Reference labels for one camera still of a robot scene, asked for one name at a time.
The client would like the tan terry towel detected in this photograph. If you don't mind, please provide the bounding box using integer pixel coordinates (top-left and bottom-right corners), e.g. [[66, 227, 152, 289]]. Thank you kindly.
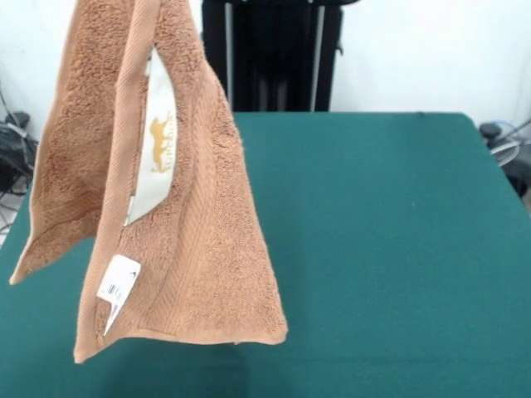
[[8, 0, 290, 366]]

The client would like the dark green table cloth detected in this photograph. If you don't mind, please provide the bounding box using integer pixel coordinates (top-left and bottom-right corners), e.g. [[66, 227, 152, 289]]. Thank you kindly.
[[0, 110, 531, 398]]

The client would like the black equipment box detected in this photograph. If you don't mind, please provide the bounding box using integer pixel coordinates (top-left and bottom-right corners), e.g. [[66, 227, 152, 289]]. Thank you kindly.
[[504, 159, 531, 198]]

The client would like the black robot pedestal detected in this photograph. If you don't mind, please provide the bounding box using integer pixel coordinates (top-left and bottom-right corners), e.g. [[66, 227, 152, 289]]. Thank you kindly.
[[200, 0, 345, 113]]

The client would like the black cable bundle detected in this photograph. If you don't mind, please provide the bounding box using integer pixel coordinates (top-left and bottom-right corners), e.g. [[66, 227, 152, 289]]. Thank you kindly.
[[0, 122, 46, 198]]

